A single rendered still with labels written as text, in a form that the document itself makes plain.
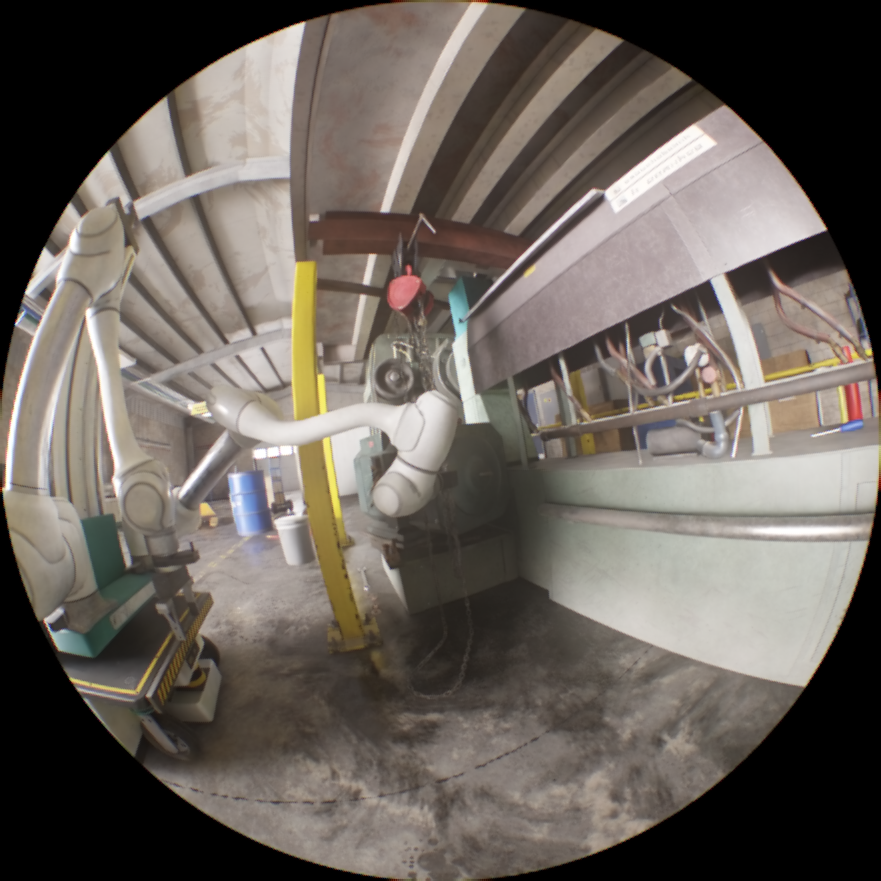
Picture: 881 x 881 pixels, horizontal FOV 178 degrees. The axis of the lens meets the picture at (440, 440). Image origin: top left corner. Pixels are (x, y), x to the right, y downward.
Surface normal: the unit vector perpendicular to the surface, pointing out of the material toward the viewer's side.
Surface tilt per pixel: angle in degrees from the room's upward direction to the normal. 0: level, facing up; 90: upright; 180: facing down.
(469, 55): 180
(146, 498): 98
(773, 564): 90
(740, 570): 90
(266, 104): 171
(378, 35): 180
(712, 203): 90
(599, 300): 90
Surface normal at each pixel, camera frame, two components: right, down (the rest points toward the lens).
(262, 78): 0.01, 0.99
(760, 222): -0.92, 0.13
